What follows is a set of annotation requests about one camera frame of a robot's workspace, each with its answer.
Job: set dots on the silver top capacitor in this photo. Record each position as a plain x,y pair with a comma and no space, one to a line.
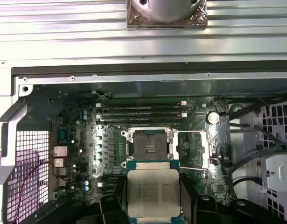
99,145
99,153
99,137
99,160

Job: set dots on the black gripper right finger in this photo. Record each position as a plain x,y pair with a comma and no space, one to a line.
204,210

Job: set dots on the metal drive cage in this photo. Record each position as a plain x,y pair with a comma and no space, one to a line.
278,168

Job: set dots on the CPU socket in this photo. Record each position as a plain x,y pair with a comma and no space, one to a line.
150,144

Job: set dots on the round coin battery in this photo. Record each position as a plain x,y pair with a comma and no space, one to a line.
213,117

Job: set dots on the open PC case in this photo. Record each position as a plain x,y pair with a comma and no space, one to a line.
134,77

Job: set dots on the blue sleeve capacitor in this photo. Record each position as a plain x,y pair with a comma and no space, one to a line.
85,113
85,117

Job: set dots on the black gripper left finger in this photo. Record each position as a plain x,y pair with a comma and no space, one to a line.
111,210

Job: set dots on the green motherboard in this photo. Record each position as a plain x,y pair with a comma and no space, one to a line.
197,112

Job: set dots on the metal socket cover frame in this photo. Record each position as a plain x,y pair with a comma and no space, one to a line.
206,144

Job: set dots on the RAM slot black latches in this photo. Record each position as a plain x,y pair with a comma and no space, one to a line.
138,120
138,109

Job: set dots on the square brown base plate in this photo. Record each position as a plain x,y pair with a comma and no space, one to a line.
166,25

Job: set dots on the blue port connector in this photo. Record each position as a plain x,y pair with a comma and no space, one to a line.
62,135

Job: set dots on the RAM slot white latches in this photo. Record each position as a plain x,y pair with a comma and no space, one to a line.
138,103
138,115

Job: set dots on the silver CPU green edge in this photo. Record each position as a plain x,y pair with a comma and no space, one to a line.
152,191

